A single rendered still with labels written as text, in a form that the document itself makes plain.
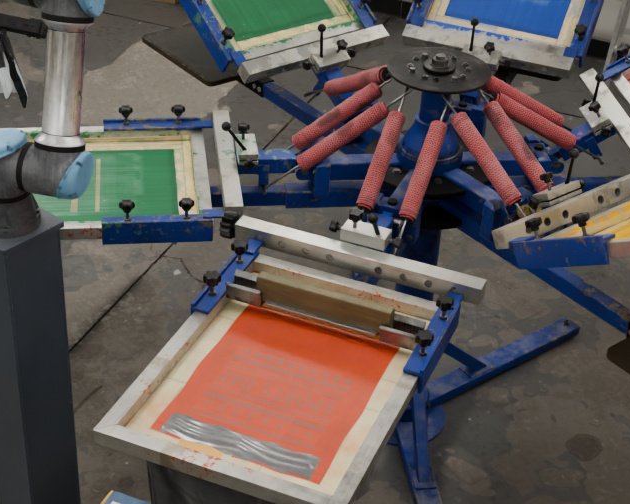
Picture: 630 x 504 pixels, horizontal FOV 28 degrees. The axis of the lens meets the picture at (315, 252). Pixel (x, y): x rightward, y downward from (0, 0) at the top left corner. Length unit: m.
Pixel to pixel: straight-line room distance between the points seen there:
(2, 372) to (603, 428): 2.13
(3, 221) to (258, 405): 0.74
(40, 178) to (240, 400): 0.68
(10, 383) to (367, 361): 0.91
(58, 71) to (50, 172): 0.23
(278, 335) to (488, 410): 1.49
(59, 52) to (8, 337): 0.74
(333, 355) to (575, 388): 1.71
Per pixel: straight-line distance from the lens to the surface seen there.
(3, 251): 2.99
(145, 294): 4.88
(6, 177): 2.96
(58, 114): 2.89
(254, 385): 2.94
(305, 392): 2.93
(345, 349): 3.06
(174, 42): 4.60
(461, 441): 4.29
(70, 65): 2.87
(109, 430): 2.78
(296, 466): 2.73
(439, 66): 3.62
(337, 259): 3.27
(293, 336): 3.09
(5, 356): 3.23
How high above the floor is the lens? 2.84
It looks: 34 degrees down
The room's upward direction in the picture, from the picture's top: 3 degrees clockwise
